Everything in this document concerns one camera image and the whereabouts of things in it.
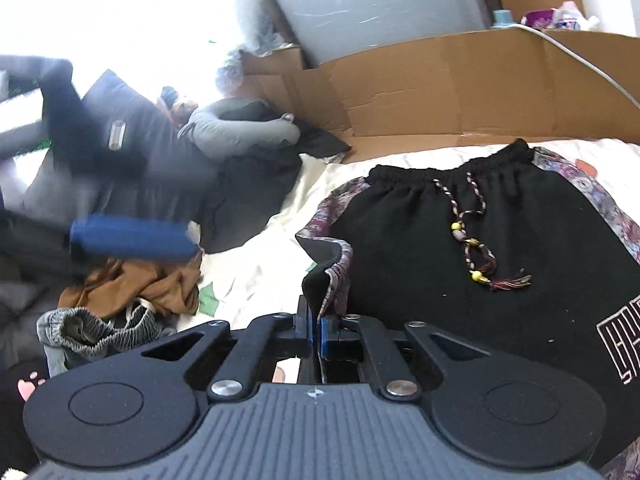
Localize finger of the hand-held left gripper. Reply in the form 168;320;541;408
69;214;199;262
41;59;147;176

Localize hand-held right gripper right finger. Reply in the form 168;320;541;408
319;312;494;402

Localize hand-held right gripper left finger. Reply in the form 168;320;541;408
142;294;318;402

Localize black pants with floral trim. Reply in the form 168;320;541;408
295;137;640;480

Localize brown garment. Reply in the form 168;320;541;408
59;252;203;320

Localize cream printed bedsheet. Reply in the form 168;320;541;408
190;137;640;323

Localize small stuffed toy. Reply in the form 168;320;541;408
159;86;199;125

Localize dark grey cloth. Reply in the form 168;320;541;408
200;122;352;256

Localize grey neck pillow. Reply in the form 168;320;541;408
177;99;302;155

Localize grey fluffy cloth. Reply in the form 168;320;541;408
215;0;301;97

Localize dark paw print cloth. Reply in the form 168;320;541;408
0;352;48;471

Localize brown cardboard sheet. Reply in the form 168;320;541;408
242;0;640;163

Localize grey foil panel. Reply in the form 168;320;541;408
252;0;493;68

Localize purple and pink packet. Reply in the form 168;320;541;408
521;1;601;32

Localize grey drawstring pants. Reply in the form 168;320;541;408
36;299;177;378

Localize white cable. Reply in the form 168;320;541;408
520;21;640;107

